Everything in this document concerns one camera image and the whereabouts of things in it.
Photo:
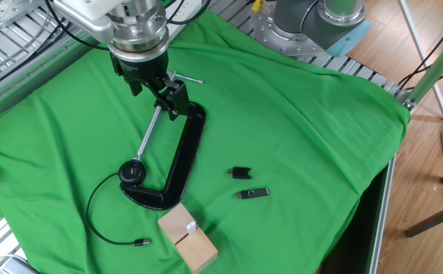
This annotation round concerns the green cloth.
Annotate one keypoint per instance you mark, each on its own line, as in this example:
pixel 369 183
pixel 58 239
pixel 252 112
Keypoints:
pixel 301 133

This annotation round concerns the light wooden block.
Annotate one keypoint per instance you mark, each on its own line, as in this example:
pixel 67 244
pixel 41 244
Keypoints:
pixel 196 251
pixel 176 224

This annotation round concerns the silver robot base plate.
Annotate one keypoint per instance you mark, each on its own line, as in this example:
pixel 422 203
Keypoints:
pixel 267 36

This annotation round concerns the black silver swivel USB drive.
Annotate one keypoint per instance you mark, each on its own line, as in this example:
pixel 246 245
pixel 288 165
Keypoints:
pixel 252 193

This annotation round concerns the yellow connector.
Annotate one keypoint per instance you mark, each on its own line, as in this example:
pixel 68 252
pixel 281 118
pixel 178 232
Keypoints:
pixel 257 4

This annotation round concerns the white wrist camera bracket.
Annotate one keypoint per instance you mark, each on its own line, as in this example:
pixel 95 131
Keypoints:
pixel 88 19

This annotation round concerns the silver perforated metal plate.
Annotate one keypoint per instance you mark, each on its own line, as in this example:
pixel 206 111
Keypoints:
pixel 0 11

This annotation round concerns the white pole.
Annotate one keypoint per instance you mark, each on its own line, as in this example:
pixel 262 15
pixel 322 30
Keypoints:
pixel 421 49

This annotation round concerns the black C-clamp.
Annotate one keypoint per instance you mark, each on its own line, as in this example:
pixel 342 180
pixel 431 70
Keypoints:
pixel 183 160

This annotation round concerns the silver flat device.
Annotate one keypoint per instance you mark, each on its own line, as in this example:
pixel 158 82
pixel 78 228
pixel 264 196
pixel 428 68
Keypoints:
pixel 16 266

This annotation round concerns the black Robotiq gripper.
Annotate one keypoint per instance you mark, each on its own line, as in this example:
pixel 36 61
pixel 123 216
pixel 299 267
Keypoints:
pixel 141 70

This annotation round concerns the green frame post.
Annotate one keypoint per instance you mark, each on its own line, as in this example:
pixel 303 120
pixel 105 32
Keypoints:
pixel 434 70

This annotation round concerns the short black USB dongle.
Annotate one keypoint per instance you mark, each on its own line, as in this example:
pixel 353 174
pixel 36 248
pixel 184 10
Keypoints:
pixel 240 173

